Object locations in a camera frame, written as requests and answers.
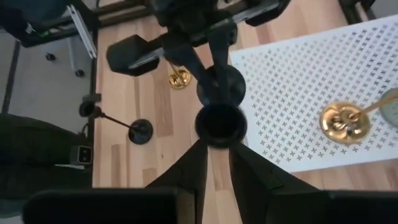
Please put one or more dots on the black office chair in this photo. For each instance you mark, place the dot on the black office chair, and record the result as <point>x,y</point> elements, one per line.
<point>37,155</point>

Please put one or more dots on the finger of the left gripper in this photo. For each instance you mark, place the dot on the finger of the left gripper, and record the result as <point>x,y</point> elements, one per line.
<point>186,62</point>
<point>222,62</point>

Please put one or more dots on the white perforated metal stand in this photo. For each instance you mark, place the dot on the white perforated metal stand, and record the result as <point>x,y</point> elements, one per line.
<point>295,93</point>

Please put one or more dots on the tall gold candlestick holder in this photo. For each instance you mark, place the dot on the tall gold candlestick holder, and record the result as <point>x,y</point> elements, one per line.
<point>339,124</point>

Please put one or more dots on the short gold candlestick holder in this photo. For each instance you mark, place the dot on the short gold candlestick holder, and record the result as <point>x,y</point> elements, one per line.
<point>179,80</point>

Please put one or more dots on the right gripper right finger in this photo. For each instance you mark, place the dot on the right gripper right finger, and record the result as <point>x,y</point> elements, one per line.
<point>258,180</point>

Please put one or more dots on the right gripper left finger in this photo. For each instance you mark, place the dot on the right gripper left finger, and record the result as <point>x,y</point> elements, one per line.
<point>192,174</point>

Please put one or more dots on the black rolling cart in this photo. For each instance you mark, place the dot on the black rolling cart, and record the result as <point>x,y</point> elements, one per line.
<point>40,28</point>

